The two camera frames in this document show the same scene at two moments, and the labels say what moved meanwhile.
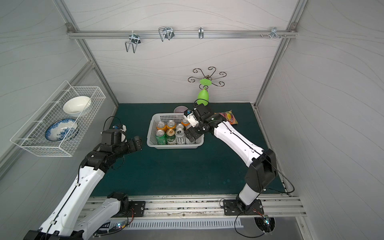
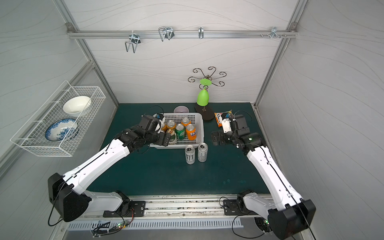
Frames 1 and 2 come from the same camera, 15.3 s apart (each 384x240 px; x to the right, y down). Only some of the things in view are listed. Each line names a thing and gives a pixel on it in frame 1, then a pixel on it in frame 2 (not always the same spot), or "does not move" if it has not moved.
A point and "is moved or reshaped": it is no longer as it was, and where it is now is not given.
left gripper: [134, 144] → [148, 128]
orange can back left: [161, 125] does not move
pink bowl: [180, 109] does not move
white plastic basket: [164, 117] does not move
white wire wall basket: [59, 126] does not move
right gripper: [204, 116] → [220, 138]
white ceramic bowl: [73, 106] does not move
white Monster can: [180, 136] → [190, 152]
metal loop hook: [166, 32] does not move
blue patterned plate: [62, 130] does not move
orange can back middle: [171, 124] does not move
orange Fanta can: [185, 122] is moved or reshaped
